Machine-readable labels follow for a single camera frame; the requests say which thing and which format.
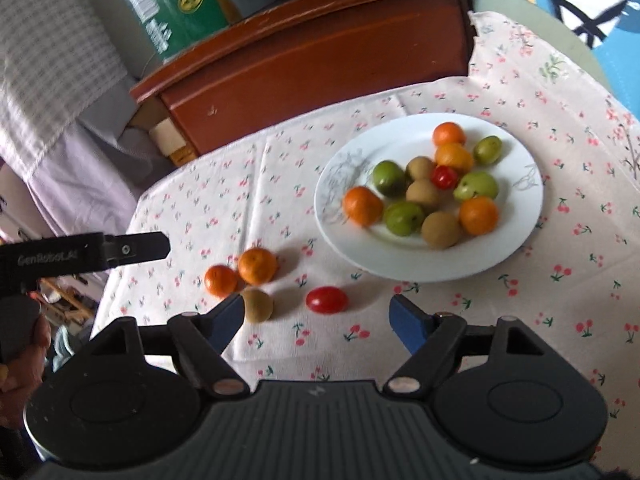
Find round red cherry tomato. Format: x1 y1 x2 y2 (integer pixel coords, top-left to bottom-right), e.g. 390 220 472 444
431 165 460 191

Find cherry print cloth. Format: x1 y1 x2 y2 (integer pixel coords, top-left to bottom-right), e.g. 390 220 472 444
91 10 640 426

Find white floral plate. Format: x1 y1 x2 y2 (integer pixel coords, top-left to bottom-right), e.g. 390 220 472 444
314 112 545 283

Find green cardboard box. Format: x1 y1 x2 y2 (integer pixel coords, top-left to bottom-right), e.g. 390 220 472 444
105 0 231 63

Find person's left hand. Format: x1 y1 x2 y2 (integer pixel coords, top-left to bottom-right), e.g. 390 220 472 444
0 310 52 431

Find oval red cherry tomato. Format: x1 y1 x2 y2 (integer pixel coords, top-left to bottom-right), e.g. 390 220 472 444
305 286 349 315

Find blue printed blanket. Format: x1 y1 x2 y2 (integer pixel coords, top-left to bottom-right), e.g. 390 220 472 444
470 0 640 126

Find grey checkered cloth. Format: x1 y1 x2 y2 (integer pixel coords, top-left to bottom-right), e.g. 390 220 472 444
0 0 130 171

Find green plum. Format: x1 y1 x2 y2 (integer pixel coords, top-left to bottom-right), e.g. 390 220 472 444
453 171 500 202
473 135 503 166
371 160 407 197
383 201 426 236

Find pale green bed sheet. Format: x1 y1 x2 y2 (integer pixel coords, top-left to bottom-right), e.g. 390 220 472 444
475 0 621 96

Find lavender cloth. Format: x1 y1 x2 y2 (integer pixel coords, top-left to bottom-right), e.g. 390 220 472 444
0 80 171 241

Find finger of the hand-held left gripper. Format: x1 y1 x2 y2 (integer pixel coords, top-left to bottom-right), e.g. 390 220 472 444
102 232 171 267

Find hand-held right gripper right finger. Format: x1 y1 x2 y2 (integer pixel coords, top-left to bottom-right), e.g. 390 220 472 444
384 294 551 397

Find brown kiwi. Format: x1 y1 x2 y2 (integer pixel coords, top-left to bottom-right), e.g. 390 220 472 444
421 211 463 250
240 288 275 324
405 156 437 182
405 179 443 211

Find orange tangerine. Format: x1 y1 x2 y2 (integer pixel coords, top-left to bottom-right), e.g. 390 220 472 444
434 142 475 173
237 247 278 286
342 186 385 227
432 122 467 148
459 196 500 237
204 264 239 298

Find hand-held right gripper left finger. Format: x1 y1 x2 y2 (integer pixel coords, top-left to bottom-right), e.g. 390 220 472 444
90 294 251 400

